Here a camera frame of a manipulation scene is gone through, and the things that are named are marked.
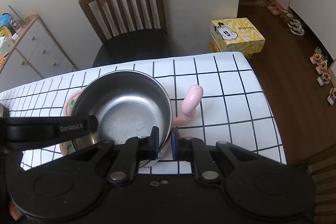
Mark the white drawer cabinet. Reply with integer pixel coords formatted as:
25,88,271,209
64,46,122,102
1,14,77,92

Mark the yellow cartoon cardboard box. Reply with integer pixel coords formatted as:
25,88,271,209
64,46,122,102
209,18,265,58

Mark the brown wooden chair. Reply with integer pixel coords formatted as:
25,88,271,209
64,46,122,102
78,0,172,67

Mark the white tall cupboard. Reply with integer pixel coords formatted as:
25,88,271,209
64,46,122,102
289,0,335,59

